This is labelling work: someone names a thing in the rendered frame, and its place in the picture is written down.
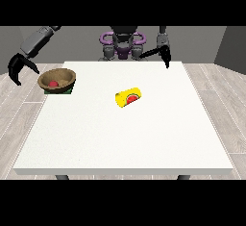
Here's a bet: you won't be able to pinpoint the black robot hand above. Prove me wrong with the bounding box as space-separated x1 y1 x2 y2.
7 52 40 87
137 44 172 69

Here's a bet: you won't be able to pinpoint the brown wooden bowl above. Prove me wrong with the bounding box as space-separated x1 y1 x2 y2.
37 67 77 94

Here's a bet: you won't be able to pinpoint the green square pad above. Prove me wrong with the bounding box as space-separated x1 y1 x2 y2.
43 87 74 95

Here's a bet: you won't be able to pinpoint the yellow cup with melon print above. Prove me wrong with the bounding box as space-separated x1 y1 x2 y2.
114 87 142 109

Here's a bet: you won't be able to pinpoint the grey robot trunk purple rings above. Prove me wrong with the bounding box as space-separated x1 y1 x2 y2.
98 26 148 63

